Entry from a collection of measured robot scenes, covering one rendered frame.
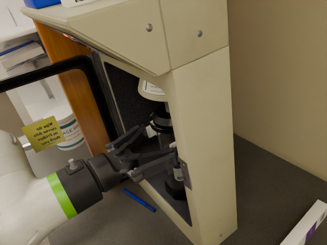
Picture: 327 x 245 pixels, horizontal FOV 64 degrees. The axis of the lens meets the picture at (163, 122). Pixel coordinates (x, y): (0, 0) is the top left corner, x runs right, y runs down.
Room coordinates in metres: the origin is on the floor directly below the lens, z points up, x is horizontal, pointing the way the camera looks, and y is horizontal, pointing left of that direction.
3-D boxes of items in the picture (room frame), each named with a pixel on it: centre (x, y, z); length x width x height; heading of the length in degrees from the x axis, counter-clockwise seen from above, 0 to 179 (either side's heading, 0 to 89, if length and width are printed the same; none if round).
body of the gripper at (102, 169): (0.42, 0.12, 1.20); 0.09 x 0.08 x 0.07; 118
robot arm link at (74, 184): (0.39, 0.18, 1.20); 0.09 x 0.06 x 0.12; 28
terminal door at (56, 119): (0.55, 0.28, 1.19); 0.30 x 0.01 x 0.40; 111
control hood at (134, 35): (0.45, 0.10, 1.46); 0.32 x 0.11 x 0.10; 28
